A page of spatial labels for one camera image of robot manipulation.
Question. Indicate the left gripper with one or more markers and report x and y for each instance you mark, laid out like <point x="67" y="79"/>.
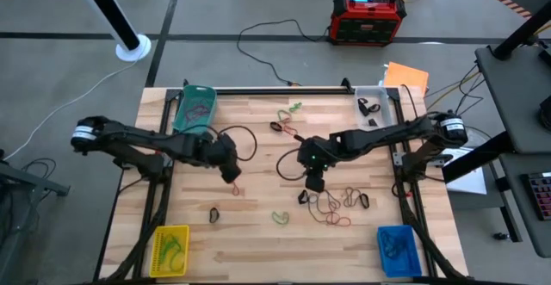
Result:
<point x="221" y="153"/>

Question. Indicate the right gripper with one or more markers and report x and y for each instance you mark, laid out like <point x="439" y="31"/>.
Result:
<point x="314" y="151"/>

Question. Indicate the thin red rubber band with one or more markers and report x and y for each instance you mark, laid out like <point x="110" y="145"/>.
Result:
<point x="206" y="110"/>
<point x="191" y="115"/>
<point x="344" y="224"/>
<point x="235" y="189"/>
<point x="290" y="130"/>

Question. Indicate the black wide rubber band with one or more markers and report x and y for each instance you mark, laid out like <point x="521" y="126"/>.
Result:
<point x="300" y="200"/>
<point x="372" y="122"/>
<point x="366" y="203"/>
<point x="211" y="216"/>
<point x="363" y="108"/>
<point x="275" y="126"/>
<point x="379" y="106"/>

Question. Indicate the green rubber band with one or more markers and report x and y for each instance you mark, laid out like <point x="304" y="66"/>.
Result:
<point x="280" y="115"/>
<point x="280" y="223"/>
<point x="172" y="264"/>
<point x="165" y="244"/>
<point x="295" y="106"/>

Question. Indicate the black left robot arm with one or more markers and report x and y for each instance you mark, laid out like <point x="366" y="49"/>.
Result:
<point x="142" y="138"/>

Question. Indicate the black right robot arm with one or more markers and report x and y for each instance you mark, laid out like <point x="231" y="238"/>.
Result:
<point x="374" y="136"/>

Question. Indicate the teal plastic basket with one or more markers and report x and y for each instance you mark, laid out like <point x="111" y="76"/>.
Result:
<point x="183" y="125"/>

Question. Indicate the clear plastic bin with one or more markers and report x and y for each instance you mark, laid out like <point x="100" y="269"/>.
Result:
<point x="385" y="123"/>

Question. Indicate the orange paper folder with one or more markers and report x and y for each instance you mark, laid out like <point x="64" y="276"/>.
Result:
<point x="406" y="78"/>

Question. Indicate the white pole with round base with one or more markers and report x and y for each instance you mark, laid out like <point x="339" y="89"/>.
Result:
<point x="144" y="50"/>

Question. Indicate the yellow plastic basket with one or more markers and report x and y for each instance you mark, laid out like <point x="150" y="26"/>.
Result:
<point x="155" y="268"/>

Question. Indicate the red portable power station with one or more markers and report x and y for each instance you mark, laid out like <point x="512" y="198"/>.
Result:
<point x="366" y="26"/>

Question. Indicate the blue plastic basket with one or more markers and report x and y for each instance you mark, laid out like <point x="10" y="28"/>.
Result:
<point x="411" y="263"/>

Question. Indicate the black diagonal beam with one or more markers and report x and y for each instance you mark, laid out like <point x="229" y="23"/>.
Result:
<point x="473" y="161"/>

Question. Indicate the white paper sheet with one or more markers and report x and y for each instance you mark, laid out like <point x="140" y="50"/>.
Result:
<point x="471" y="186"/>

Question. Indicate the grey metal stand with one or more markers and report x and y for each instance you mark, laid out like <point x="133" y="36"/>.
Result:
<point x="43" y="184"/>

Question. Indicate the grey side table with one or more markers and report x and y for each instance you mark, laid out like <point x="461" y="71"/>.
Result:
<point x="512" y="104"/>

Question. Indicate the grey desk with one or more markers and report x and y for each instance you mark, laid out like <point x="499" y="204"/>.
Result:
<point x="516" y="216"/>

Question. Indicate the black keyboard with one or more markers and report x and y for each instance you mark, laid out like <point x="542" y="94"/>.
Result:
<point x="540" y="194"/>

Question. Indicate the black pole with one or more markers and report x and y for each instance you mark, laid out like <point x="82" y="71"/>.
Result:
<point x="521" y="31"/>

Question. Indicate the silver metal bracket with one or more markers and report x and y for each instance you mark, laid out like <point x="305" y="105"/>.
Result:
<point x="398" y="159"/>

